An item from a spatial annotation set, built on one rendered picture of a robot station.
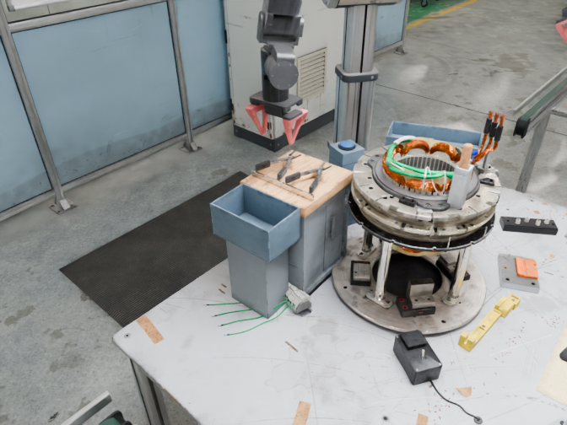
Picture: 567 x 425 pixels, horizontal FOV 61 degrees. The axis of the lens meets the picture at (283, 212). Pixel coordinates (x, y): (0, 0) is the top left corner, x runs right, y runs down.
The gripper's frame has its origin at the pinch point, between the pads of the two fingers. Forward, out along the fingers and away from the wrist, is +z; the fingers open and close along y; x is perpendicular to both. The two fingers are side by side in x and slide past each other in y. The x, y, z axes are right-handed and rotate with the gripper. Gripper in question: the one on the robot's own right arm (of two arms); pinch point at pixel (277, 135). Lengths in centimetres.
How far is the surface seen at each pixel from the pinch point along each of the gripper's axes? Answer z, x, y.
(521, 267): 37, 35, 53
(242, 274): 28.2, -17.4, 2.5
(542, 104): 42, 162, 26
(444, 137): 13, 48, 22
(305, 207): 10.3, -7.5, 13.3
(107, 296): 115, -1, -107
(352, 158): 15.5, 25.6, 5.3
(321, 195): 10.4, -1.3, 13.2
